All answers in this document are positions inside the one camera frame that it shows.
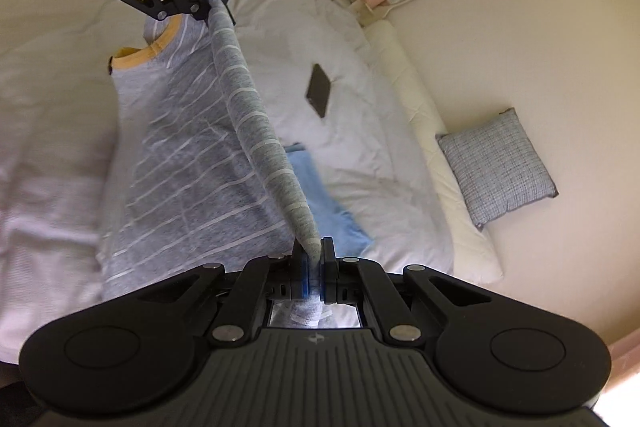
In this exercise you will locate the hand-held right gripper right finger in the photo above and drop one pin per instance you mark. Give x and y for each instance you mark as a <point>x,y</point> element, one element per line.
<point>329,272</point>

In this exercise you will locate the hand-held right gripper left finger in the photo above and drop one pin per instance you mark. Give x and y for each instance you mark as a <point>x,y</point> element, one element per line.
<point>304,274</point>

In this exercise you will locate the grey striped shirt yellow collar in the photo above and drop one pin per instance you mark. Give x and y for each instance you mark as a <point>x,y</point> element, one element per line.
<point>190,147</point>

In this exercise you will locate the light blue folded garment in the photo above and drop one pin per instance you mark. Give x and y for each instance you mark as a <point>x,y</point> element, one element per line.
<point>325,207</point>

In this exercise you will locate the black phone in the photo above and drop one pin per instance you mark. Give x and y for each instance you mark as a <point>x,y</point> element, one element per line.
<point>319,91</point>

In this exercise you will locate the cream mattress edge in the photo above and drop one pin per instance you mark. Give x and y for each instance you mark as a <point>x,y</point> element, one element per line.
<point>410,97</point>

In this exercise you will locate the checkered grey pillow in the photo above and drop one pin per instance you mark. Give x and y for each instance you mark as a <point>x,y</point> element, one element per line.
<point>500,167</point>

